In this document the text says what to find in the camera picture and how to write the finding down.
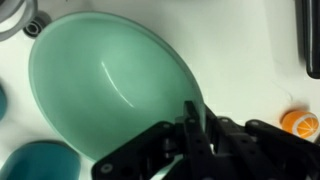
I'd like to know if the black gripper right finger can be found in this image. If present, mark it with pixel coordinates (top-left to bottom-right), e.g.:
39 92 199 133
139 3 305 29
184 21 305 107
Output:
203 104 320 180

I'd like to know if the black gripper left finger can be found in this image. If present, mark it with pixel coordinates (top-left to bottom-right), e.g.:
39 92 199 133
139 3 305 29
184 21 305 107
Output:
91 100 218 180

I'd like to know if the mint green bowl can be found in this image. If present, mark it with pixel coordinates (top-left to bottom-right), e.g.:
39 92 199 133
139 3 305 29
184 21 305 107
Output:
28 11 206 163

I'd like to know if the orange half toy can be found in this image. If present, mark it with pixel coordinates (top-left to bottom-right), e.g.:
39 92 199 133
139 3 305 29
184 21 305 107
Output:
279 110 320 139

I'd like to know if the teal toy pot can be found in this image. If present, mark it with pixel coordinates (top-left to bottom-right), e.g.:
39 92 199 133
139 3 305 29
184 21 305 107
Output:
0 140 82 180

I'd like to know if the small gray knob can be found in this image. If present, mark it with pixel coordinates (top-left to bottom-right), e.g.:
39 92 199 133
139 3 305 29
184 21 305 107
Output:
22 10 53 38

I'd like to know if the black cup gray handle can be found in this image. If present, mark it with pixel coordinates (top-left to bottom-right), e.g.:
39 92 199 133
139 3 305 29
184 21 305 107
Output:
0 0 39 43

